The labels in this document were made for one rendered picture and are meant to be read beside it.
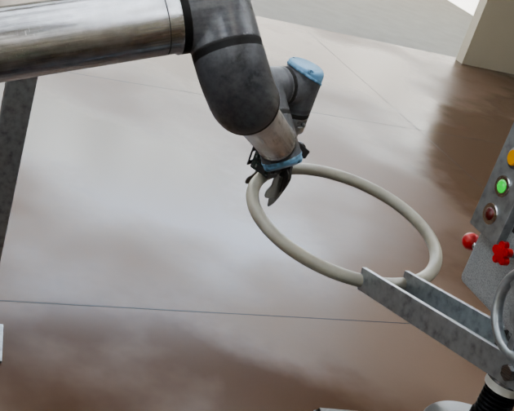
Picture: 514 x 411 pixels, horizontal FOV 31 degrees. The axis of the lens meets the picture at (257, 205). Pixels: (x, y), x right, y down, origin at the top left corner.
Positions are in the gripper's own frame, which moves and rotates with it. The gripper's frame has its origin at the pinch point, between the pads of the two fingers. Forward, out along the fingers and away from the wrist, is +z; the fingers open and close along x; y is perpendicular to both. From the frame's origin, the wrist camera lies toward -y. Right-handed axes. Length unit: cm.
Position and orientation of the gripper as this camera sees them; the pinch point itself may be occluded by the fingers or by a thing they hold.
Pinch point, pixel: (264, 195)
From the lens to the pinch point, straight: 228.5
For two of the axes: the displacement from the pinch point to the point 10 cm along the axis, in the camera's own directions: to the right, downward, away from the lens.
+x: 7.2, 5.3, -4.5
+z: -3.0, 8.2, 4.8
